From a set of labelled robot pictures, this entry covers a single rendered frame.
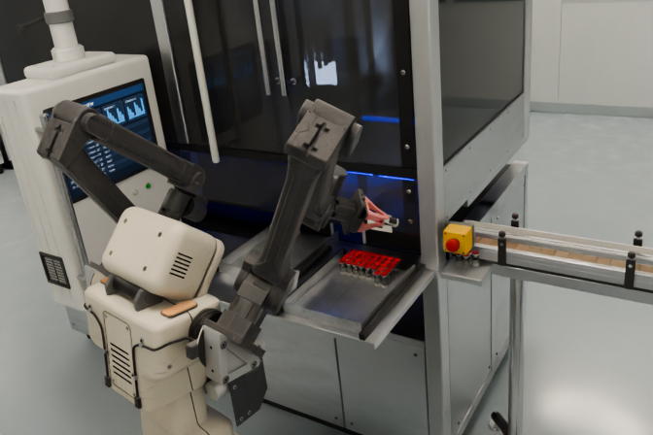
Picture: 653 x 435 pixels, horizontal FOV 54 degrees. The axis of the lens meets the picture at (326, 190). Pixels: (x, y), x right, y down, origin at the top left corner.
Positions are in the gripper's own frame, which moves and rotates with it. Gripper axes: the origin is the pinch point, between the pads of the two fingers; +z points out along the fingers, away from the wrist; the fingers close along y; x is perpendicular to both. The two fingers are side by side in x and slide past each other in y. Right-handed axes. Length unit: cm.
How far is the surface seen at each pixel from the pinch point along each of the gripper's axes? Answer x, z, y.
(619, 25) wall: 367, 333, -12
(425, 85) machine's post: 34.2, 9.6, 22.1
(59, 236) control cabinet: 40, -71, -68
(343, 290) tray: 11.4, 9.6, -38.8
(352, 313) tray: -0.4, 8.4, -34.9
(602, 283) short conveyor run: -4, 71, 0
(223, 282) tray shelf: 27, -20, -61
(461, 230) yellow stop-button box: 15.6, 35.0, -9.1
